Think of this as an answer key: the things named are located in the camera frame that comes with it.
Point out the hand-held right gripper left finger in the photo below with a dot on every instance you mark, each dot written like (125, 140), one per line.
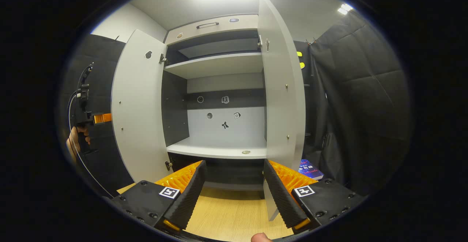
(188, 198)

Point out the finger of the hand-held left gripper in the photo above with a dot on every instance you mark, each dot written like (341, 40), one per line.
(103, 118)

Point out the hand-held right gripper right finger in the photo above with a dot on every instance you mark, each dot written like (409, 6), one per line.
(281, 198)

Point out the grey cabinet door checkered sticker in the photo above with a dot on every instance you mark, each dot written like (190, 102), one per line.
(139, 117)

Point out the grey cabinet door cube stickers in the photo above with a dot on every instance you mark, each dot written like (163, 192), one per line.
(281, 88)

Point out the grey double-door shoe cabinet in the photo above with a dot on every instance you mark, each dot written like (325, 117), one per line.
(219, 84)

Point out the white cabinet shelf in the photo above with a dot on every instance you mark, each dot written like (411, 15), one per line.
(219, 147)
(215, 64)

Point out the grey cabinet drawer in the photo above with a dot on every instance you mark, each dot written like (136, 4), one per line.
(219, 30)

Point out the blue book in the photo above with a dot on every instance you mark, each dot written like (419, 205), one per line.
(310, 169)

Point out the black backdrop cloth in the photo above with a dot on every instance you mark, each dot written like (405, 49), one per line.
(365, 106)

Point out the small ceiling light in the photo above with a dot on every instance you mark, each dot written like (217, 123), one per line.
(345, 8)

